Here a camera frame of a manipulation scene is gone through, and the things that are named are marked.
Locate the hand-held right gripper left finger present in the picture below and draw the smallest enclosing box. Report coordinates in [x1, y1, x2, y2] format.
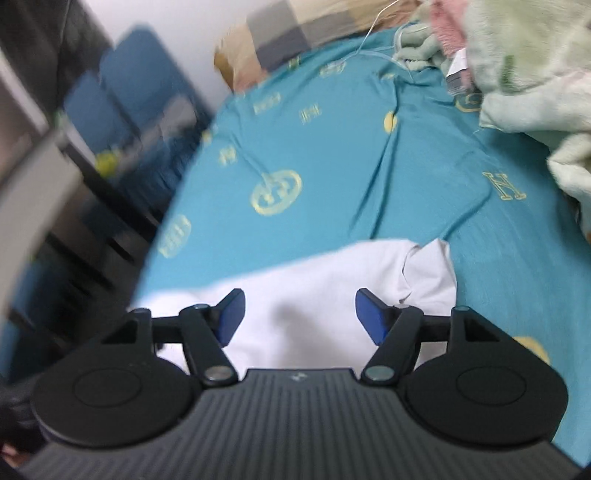
[99, 288, 247, 387]

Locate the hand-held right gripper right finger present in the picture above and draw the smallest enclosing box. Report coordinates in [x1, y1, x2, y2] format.
[355, 287, 503, 385]

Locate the white t-shirt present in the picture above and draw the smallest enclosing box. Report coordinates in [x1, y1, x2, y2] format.
[130, 237, 459, 376]

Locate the teal printed bed sheet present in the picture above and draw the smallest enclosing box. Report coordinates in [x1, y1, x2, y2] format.
[133, 22, 591, 463]

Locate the yellow-green toy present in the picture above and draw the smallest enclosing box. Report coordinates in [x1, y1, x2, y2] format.
[93, 151, 124, 179]

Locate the grey cloth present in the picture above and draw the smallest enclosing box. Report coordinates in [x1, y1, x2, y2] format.
[156, 93, 200, 136]

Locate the mustard brown pillow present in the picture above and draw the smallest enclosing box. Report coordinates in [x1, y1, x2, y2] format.
[213, 43, 242, 92]

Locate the blue covered chair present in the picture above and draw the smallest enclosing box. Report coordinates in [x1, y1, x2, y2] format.
[98, 27, 219, 186]
[62, 73, 136, 162]

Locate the white fabric tag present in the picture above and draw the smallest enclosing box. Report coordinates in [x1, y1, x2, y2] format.
[444, 50, 470, 96]

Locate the green fleece blanket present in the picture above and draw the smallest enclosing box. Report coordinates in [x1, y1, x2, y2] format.
[392, 0, 591, 241]

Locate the plaid pillow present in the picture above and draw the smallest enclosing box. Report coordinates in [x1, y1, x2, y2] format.
[230, 0, 417, 89]

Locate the pink fluffy cloth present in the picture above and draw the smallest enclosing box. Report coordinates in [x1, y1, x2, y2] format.
[427, 0, 472, 75]

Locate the white cable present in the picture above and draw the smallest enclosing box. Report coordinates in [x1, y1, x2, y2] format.
[331, 0, 431, 85]

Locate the dark barred frame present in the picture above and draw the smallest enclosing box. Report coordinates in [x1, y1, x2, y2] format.
[0, 0, 114, 127]

